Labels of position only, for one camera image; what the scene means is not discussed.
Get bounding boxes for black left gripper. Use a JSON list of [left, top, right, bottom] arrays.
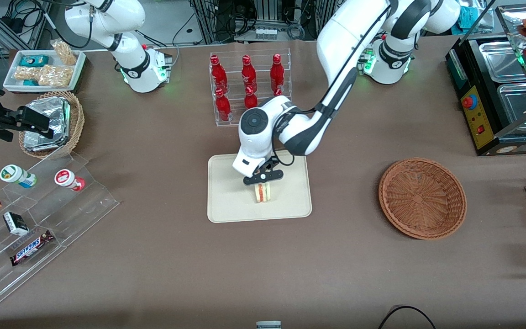
[[243, 157, 285, 191]]

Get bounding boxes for triangular sandwich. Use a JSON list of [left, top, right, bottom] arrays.
[[254, 182, 274, 204]]

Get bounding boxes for cream rectangular serving tray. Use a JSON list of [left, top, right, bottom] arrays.
[[207, 152, 313, 224]]

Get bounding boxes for white rectangular snack tray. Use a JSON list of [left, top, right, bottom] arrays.
[[3, 49, 87, 94]]

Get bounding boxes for light tan wicker basket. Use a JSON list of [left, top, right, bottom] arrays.
[[18, 91, 85, 159]]

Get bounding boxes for round brown wicker basket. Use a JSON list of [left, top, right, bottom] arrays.
[[379, 158, 468, 240]]

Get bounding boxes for silver foil wrapped packets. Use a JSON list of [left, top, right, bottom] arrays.
[[23, 96, 71, 152]]

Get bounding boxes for green capped yogurt bottle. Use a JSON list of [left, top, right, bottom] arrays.
[[0, 164, 37, 189]]

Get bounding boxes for clear bag of puffed snacks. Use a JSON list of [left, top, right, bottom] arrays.
[[38, 64, 74, 88], [14, 66, 44, 82], [50, 39, 78, 66]]

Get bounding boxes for large teal snack box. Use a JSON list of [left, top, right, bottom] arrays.
[[20, 55, 49, 68]]

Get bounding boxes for red capped yogurt bottle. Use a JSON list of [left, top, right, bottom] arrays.
[[54, 169, 86, 192]]

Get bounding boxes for clear acrylic bottle rack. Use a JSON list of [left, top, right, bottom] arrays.
[[209, 48, 293, 128]]

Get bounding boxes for small black white box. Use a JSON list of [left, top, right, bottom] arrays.
[[3, 211, 30, 237]]

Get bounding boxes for clear acrylic stepped display stand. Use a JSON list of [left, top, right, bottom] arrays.
[[0, 151, 120, 312]]

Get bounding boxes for snickers chocolate bar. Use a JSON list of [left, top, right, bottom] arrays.
[[9, 229, 55, 267]]

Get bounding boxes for black food warmer appliance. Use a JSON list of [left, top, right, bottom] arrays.
[[445, 5, 526, 157]]

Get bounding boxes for teal cloth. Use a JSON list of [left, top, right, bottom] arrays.
[[458, 6, 485, 29]]

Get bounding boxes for large steel food pan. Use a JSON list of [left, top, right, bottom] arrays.
[[479, 41, 526, 84]]

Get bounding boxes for black looped cable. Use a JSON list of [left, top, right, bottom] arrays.
[[378, 305, 437, 329]]

